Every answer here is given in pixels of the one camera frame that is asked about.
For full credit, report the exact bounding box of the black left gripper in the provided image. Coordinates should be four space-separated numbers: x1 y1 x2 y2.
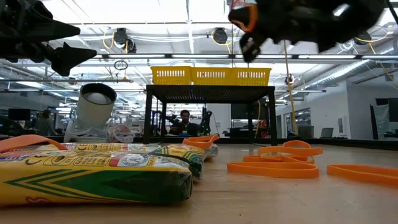
0 0 98 77

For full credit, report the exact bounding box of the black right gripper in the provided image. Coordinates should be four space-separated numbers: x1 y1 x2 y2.
228 0 386 63

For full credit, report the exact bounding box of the white desk lamp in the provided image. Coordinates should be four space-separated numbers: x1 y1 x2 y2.
63 82 118 144

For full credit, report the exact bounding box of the black perforated metal stand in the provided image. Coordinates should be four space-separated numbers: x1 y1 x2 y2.
142 84 279 147

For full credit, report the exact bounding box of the black computer monitor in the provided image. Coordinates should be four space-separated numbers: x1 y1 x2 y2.
8 108 31 121

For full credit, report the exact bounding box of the person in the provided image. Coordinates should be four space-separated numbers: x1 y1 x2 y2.
34 109 58 137
169 109 200 137

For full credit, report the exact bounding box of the grey laptop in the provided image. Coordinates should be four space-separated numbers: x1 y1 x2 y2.
320 127 335 139

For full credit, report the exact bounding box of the black ceiling cable reel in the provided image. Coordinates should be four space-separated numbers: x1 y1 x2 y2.
212 27 229 45
354 30 373 46
113 27 137 54

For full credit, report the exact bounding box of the yellow power cable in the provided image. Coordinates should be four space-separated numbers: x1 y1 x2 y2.
282 39 299 135

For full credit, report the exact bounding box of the white coiled lamp cable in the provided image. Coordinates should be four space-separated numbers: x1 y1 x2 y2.
105 123 137 144

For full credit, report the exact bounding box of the black aluminium table frame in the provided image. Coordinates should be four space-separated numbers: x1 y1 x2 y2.
0 134 398 151

